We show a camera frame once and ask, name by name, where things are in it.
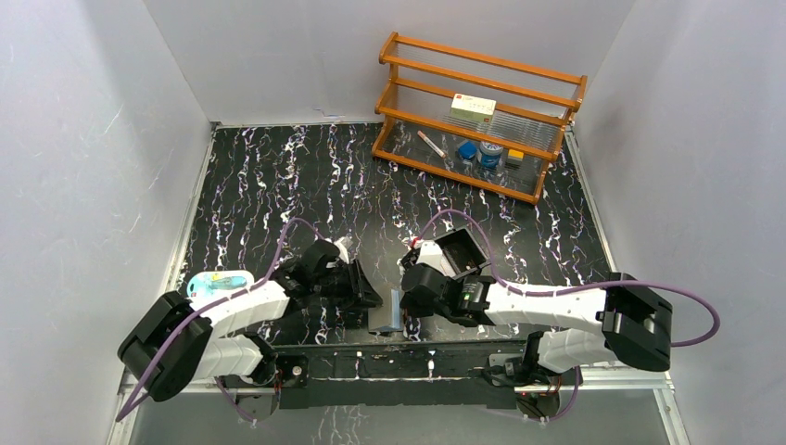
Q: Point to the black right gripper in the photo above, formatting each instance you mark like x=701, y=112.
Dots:
x=412, y=309

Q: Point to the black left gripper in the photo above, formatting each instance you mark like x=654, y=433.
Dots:
x=354, y=282

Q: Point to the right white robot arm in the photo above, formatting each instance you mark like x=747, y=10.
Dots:
x=620, y=321

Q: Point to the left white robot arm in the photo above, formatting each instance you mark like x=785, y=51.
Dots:
x=180, y=340

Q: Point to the black plastic card box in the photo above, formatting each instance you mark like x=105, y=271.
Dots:
x=462, y=253

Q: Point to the blue small cube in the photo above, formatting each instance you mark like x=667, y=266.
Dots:
x=467, y=151

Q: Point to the red white pen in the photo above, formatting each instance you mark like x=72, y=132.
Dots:
x=432, y=145

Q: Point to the blue white round can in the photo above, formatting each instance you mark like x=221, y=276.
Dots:
x=489, y=155

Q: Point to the yellow black small block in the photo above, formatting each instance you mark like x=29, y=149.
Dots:
x=514, y=159

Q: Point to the white blue blister pack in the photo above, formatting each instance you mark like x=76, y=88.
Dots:
x=206, y=284

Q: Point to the orange wooden shelf rack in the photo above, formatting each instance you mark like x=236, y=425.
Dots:
x=535, y=107

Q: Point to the white green carton box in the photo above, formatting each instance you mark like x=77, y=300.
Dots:
x=472, y=108

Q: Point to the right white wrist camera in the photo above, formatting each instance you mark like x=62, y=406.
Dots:
x=423, y=252

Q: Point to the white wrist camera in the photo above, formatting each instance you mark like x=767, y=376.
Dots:
x=344, y=245
x=423, y=252

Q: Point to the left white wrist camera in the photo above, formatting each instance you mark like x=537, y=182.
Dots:
x=344, y=245

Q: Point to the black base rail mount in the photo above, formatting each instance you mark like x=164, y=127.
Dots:
x=482, y=373

